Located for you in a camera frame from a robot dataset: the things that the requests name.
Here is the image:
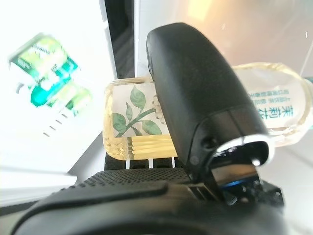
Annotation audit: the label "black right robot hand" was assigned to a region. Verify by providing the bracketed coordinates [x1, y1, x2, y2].
[11, 22, 313, 235]

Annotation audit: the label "clear tea bottle white cap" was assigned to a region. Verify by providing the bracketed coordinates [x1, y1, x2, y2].
[102, 62, 313, 160]

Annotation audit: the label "light green drink can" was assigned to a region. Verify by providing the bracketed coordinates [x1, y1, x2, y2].
[47, 85, 94, 116]
[8, 33, 68, 76]

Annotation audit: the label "dark green drink can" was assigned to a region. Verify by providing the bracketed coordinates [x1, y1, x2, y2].
[29, 56, 83, 109]

